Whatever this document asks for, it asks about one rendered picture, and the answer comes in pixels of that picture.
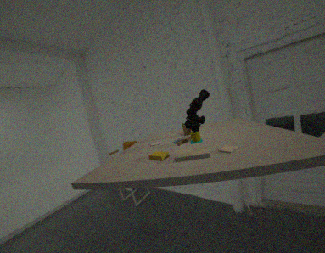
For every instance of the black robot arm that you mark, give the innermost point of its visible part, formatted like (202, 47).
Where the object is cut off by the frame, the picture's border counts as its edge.
(195, 106)

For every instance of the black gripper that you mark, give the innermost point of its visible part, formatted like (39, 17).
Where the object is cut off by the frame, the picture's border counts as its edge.
(193, 126)

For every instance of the yellow cup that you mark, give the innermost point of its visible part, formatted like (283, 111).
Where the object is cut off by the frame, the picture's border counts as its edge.
(195, 137)

